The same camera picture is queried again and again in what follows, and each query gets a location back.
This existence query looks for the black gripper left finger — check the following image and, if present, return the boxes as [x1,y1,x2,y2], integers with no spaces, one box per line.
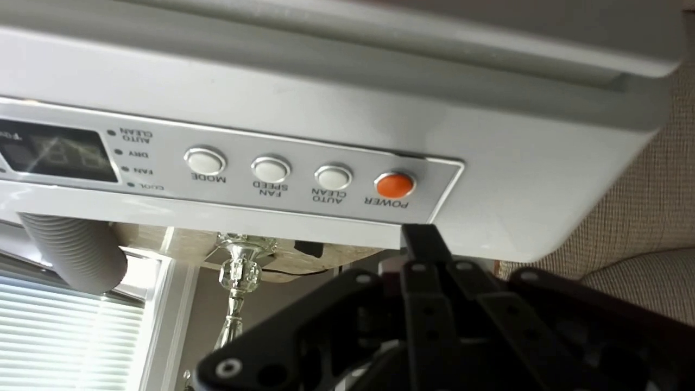
[193,225,437,391]

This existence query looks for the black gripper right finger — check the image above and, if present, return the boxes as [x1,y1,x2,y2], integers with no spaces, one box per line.
[426,225,695,391]

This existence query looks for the beige fabric sofa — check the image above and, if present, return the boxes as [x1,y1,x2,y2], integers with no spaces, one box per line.
[498,41,695,328]

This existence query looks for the white portable air conditioner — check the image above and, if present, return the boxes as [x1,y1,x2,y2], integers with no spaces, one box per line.
[0,0,691,265]

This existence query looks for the white window blinds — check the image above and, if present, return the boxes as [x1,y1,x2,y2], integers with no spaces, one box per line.
[0,253,147,391]

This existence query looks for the grey ribbed exhaust hose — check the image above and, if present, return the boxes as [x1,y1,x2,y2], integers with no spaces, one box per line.
[17,212,130,296]

